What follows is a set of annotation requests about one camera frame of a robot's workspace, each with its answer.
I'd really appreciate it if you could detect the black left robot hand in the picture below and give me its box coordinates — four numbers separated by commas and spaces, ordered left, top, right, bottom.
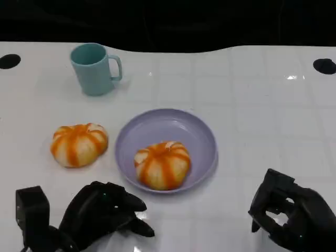
58, 181, 155, 245

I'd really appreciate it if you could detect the pale green mug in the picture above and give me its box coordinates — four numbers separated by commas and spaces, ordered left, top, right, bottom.
69, 43, 123, 97

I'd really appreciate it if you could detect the orange and white bread roll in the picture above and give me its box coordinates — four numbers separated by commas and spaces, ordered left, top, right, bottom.
133, 141, 191, 191
50, 122, 109, 169

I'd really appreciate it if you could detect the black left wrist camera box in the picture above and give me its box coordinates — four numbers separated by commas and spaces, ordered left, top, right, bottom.
15, 185, 51, 246

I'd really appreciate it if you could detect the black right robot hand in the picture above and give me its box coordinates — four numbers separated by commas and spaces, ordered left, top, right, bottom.
248, 168, 336, 252

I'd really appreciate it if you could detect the lilac plate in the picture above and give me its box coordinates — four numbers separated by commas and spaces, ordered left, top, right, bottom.
114, 108, 219, 195

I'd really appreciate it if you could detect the black backdrop cloth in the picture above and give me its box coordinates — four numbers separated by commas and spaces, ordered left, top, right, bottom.
0, 0, 336, 53

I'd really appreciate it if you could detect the black table cable grommet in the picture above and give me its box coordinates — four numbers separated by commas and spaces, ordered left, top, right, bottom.
0, 54, 22, 70
312, 58, 336, 75

